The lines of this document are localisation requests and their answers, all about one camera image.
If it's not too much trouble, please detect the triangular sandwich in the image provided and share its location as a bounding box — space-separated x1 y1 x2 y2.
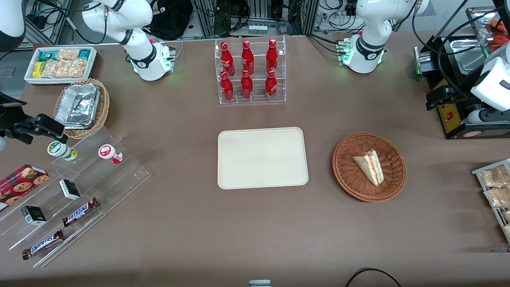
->
352 149 384 187

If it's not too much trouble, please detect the light oval wicker basket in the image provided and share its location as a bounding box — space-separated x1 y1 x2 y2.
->
53 78 111 140

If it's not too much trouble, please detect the round brown wicker basket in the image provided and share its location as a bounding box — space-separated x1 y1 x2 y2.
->
332 132 407 203

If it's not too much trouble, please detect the cream plastic tray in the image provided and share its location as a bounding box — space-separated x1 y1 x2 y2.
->
217 127 309 190

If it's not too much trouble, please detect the black food warmer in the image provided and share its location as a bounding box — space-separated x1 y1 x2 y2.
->
413 6 510 140

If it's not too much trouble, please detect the green lid white cup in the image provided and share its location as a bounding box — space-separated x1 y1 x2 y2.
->
47 141 78 162

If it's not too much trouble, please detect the silver foil container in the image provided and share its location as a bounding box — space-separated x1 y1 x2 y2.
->
55 83 101 130

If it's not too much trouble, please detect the steel warmer pan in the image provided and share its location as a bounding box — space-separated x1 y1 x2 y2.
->
446 38 493 82

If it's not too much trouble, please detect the red cookie box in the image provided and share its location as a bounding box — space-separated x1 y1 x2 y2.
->
0 164 50 213

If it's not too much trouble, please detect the white rectangular snack bin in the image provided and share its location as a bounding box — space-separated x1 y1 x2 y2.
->
24 46 98 86

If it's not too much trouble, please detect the clear cracker bag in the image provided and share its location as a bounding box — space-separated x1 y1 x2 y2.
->
61 58 88 79
56 48 80 61
41 60 65 79

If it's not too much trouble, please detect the small black box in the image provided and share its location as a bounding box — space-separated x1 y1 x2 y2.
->
21 206 47 226
59 179 82 201

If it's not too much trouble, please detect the red lid white cup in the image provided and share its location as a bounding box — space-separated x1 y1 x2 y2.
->
98 144 124 165

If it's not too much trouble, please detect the red orange hot food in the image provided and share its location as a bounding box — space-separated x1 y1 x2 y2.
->
486 18 510 53

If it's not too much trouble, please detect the clear acrylic stepped display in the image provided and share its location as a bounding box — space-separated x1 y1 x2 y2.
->
0 127 151 269

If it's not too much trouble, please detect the brown Snickers bar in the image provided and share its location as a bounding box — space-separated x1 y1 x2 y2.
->
22 229 65 261
62 197 100 228

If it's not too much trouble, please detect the red cola bottle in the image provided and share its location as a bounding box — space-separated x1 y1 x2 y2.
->
241 40 255 75
220 71 235 101
220 42 236 77
266 39 279 75
240 69 254 100
265 70 278 100

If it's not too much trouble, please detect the black bag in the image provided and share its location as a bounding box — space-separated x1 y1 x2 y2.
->
145 0 194 41

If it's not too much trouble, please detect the clear acrylic bottle rack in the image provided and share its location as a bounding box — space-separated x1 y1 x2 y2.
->
214 35 287 105

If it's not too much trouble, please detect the metal wire tray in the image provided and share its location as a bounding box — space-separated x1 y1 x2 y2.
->
471 158 510 245

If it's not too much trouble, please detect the black looped cable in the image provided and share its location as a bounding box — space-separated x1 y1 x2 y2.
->
345 267 403 287

